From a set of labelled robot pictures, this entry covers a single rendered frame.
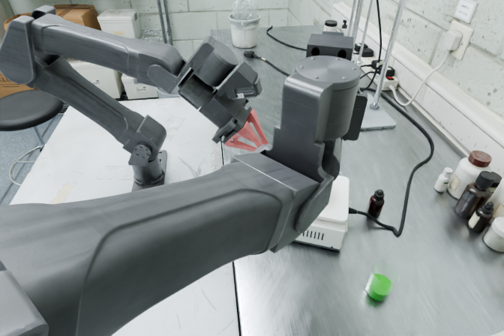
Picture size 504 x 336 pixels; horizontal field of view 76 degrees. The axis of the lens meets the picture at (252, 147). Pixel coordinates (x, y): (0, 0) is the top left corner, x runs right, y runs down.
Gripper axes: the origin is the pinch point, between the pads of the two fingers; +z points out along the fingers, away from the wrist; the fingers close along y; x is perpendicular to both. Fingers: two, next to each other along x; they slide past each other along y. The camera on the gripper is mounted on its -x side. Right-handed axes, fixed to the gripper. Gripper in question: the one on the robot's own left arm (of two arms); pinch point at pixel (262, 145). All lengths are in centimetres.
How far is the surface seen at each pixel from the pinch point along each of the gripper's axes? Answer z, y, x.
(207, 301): 6.4, -27.3, 12.2
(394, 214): 31.2, 0.5, -8.6
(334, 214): 15.2, -10.7, -6.6
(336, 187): 15.2, -3.4, -6.7
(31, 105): -71, 53, 110
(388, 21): 21, 86, -21
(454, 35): 26, 47, -36
